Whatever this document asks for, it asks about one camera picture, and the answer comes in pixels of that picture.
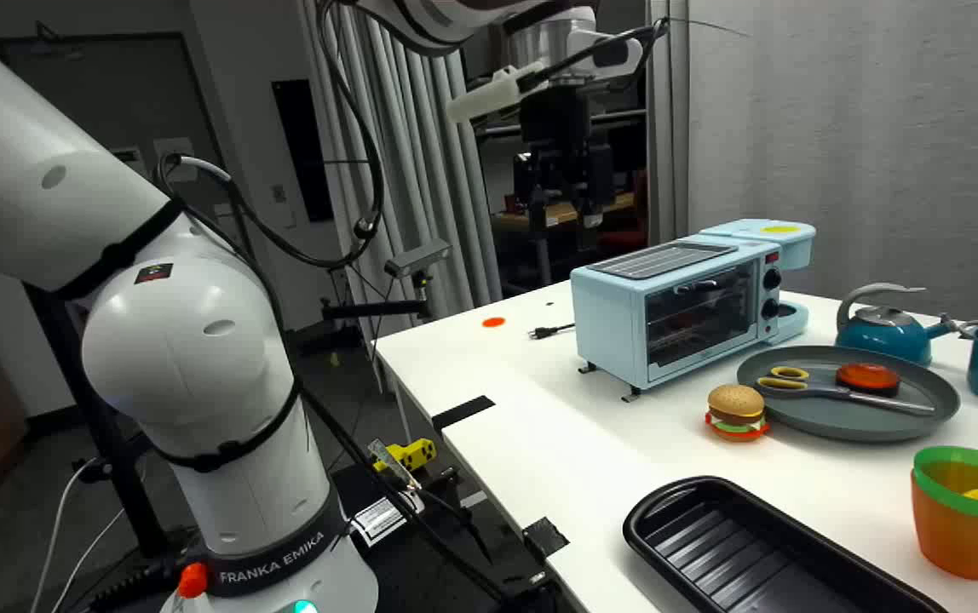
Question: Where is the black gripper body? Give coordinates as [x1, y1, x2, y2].
[514, 85, 615, 177]

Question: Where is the grey round plate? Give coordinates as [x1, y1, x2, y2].
[731, 344, 964, 447]

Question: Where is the white label plate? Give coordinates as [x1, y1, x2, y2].
[346, 492, 411, 551]

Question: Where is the wooden table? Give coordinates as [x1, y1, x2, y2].
[489, 191, 645, 294]

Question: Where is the dark storage shelf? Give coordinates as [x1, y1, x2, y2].
[463, 0, 671, 298]

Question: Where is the white pleated curtain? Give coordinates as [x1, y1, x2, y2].
[297, 0, 505, 333]

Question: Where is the light blue toaster oven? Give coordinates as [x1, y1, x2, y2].
[568, 216, 820, 399]

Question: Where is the black stand with grey clamp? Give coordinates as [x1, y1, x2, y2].
[319, 237, 449, 333]

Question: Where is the black tape strip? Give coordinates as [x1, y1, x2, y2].
[518, 515, 572, 557]
[429, 391, 498, 432]

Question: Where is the toy burger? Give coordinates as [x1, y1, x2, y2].
[702, 382, 771, 443]

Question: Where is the yellow clamp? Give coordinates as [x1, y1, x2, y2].
[366, 437, 439, 475]

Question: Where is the teal toy kettle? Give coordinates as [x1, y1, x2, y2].
[832, 279, 956, 366]

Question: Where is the red toy tomato slice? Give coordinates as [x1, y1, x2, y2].
[832, 361, 904, 399]

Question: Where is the grey toy knife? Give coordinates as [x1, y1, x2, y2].
[781, 382, 939, 419]

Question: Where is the black ribbed tray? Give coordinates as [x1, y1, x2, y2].
[619, 472, 951, 613]

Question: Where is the dark door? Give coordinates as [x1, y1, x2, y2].
[0, 29, 224, 185]

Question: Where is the orange red cap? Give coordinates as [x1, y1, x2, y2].
[173, 557, 215, 602]

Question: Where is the black wall panel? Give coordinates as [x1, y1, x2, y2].
[268, 79, 336, 223]

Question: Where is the yellow toy ring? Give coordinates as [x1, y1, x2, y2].
[754, 364, 814, 396]

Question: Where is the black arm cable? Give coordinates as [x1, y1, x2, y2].
[156, 0, 387, 277]

